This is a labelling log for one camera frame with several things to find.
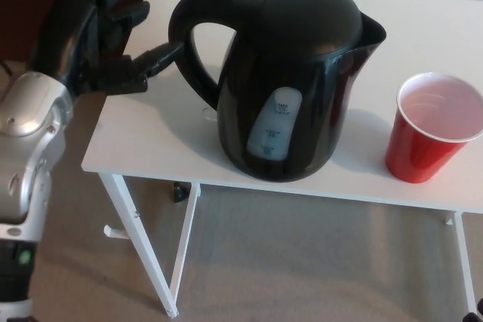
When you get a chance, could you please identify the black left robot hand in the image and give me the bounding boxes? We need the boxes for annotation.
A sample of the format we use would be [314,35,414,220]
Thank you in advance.
[29,0,186,97]

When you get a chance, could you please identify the black electric kettle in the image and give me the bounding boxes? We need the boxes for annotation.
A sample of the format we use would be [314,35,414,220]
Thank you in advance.
[168,0,388,184]

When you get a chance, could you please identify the red plastic cup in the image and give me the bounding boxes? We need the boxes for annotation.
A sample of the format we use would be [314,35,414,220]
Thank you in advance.
[384,71,483,184]

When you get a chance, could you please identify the white table with metal legs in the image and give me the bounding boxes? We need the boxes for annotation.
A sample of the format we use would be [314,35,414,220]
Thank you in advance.
[81,0,483,317]

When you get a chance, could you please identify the small black plug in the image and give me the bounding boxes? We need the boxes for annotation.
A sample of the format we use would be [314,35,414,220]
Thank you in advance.
[171,182,189,202]

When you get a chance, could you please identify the white hook on table leg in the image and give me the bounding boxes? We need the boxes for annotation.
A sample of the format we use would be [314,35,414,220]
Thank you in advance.
[103,225,131,241]

